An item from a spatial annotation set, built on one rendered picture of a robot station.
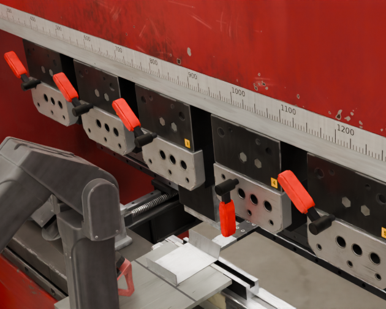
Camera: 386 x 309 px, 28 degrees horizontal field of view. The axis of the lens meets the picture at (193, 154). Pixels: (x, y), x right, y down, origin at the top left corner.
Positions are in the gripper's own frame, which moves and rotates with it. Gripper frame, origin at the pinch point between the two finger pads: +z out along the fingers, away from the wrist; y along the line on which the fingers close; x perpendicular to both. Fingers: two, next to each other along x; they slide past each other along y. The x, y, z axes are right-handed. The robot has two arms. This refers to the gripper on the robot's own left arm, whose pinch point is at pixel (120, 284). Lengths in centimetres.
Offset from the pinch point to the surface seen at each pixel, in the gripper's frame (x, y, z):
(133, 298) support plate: 0.5, -1.5, 3.3
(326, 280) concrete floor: -59, 64, 152
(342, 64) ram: -35, -37, -32
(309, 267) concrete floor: -60, 75, 153
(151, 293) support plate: -2.3, -2.7, 4.8
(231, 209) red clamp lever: -18.8, -17.3, -9.1
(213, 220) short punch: -18.8, -5.4, 2.4
